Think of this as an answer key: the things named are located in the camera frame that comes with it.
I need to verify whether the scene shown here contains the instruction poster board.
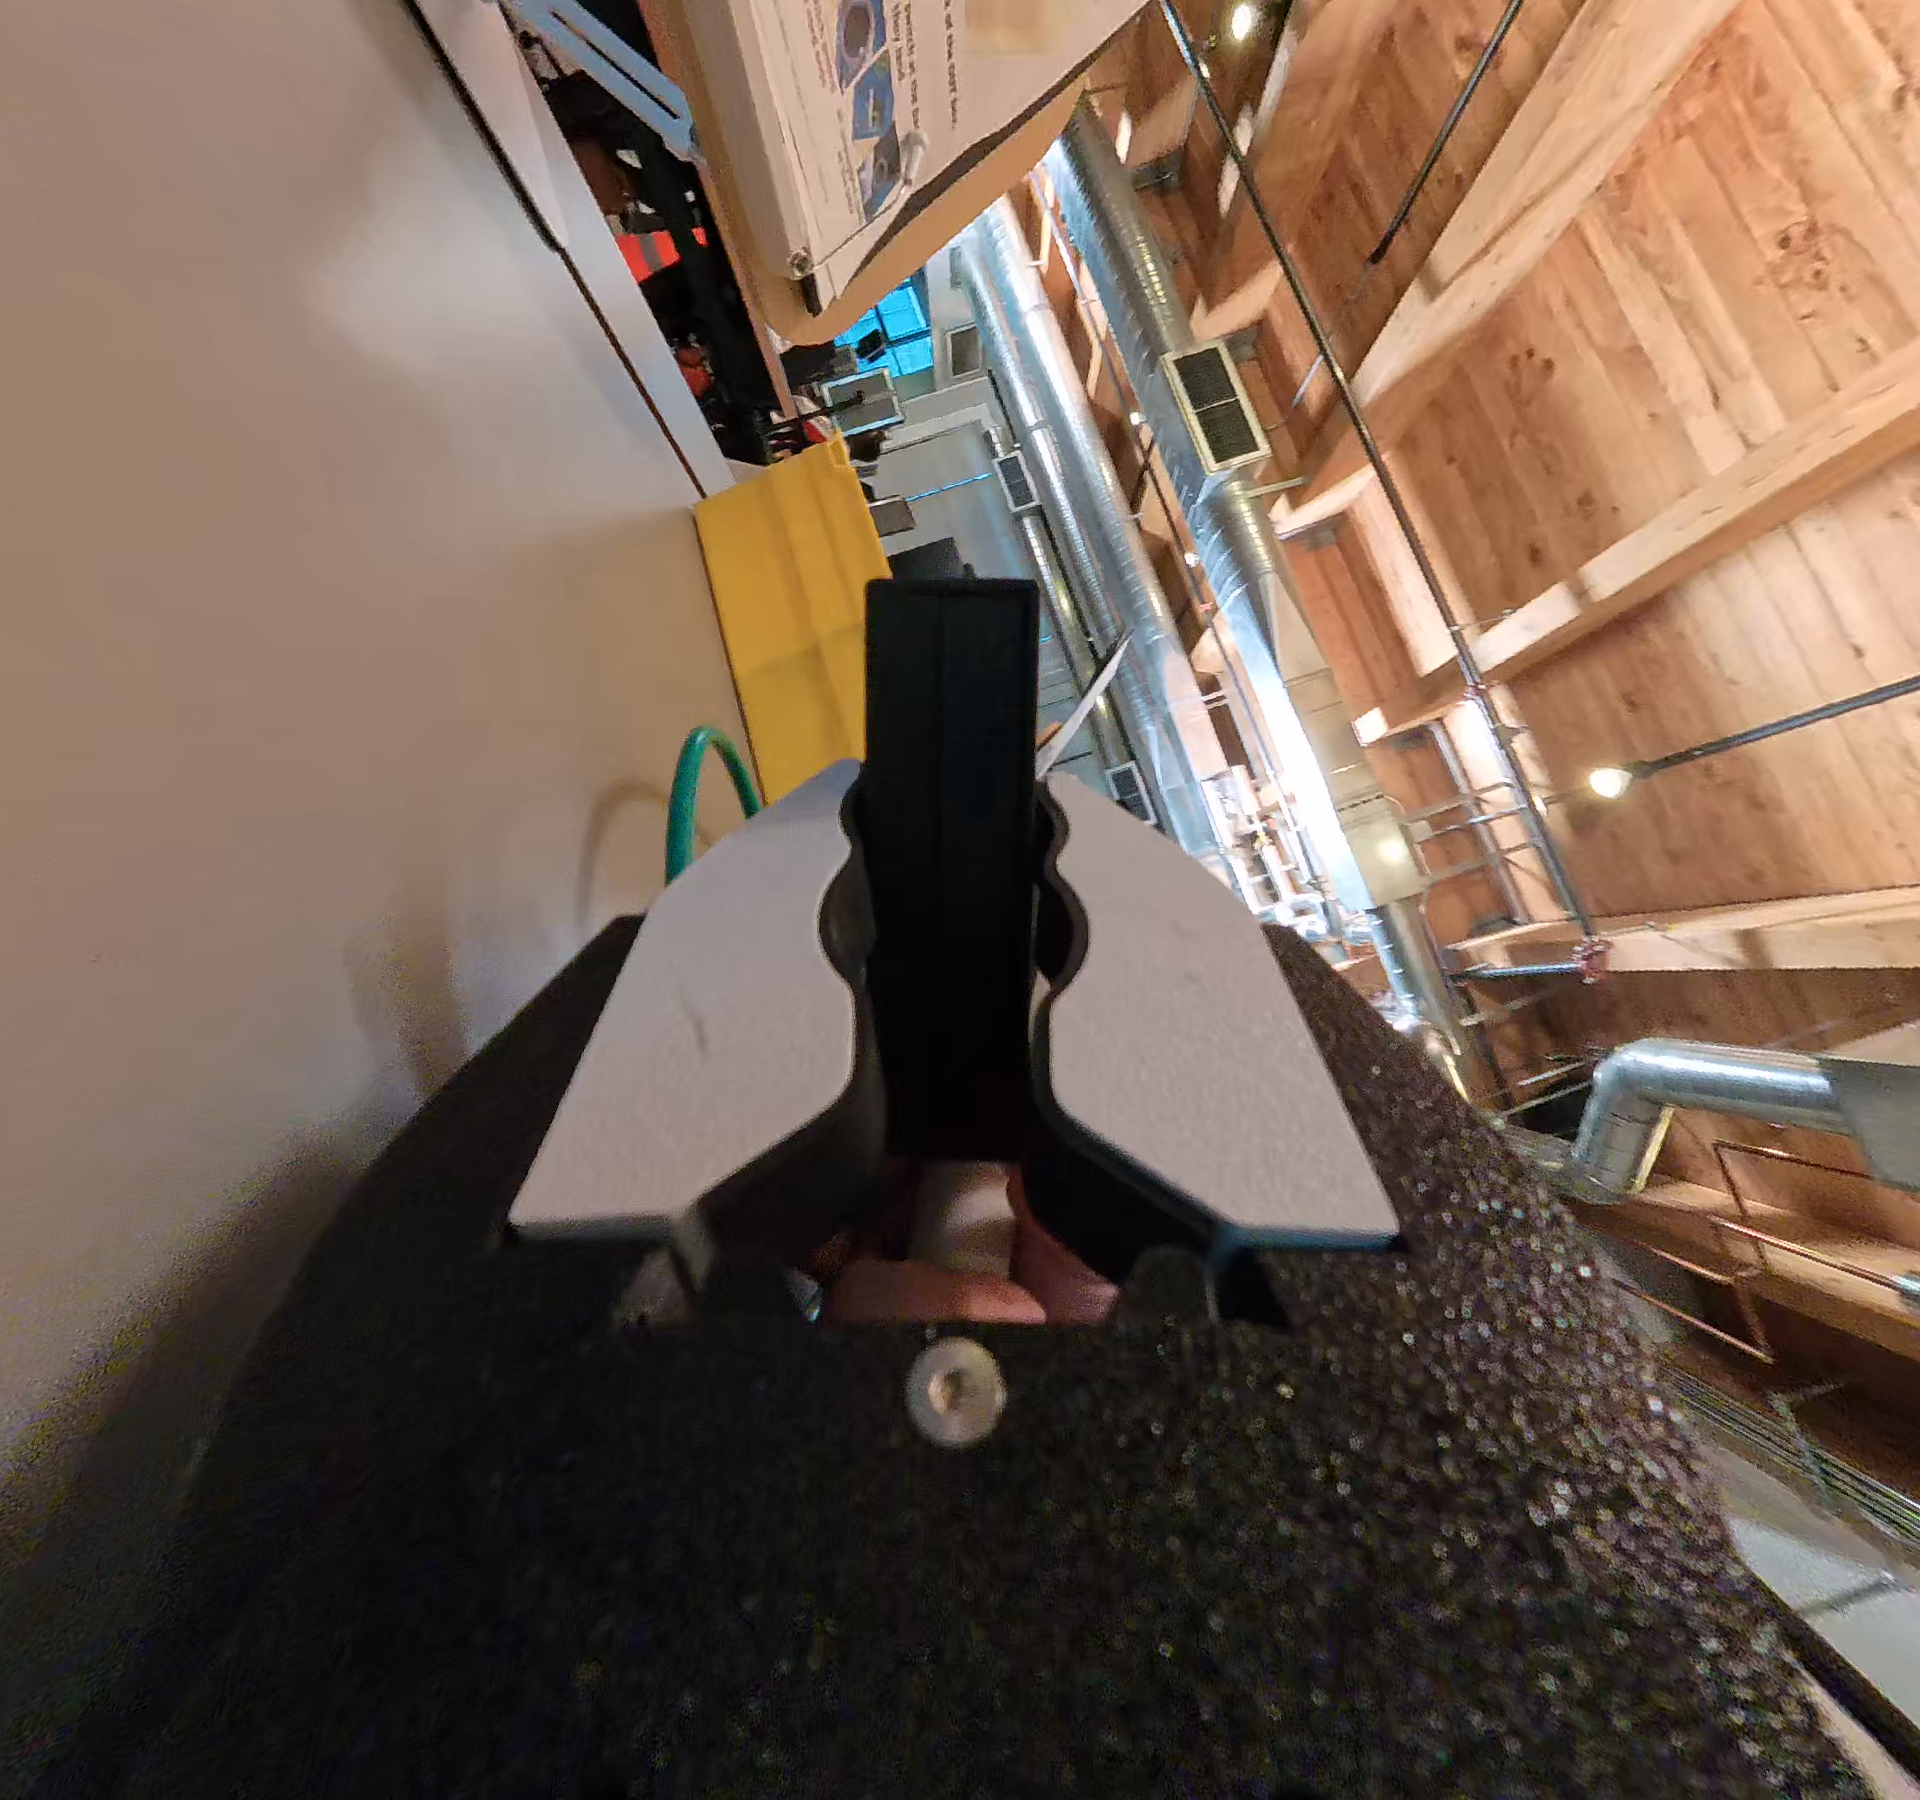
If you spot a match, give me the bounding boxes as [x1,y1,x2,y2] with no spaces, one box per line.
[601,0,1262,346]

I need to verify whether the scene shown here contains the white vent grille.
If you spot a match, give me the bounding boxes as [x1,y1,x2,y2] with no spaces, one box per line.
[1162,337,1274,473]

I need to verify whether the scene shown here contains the silver elbow duct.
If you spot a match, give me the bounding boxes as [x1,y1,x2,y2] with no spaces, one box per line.
[1566,1037,1920,1202]

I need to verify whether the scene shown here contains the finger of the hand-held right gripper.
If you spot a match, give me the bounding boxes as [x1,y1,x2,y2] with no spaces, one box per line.
[905,1161,1022,1275]

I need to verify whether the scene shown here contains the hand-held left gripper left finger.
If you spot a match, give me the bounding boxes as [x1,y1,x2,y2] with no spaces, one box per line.
[507,763,890,1292]

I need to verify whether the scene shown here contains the person's right hand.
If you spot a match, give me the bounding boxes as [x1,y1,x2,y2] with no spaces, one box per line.
[816,1176,1120,1327]

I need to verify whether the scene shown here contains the green ethernet cable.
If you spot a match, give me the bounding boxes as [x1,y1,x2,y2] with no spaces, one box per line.
[664,728,764,884]

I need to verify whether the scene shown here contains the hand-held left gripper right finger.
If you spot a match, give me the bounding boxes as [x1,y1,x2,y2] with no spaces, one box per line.
[1024,770,1408,1333]

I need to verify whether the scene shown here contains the yellow plastic bin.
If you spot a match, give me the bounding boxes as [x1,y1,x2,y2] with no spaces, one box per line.
[693,439,894,805]

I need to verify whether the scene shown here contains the white paper tag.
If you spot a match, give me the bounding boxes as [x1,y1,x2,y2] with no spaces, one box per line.
[1034,633,1134,781]

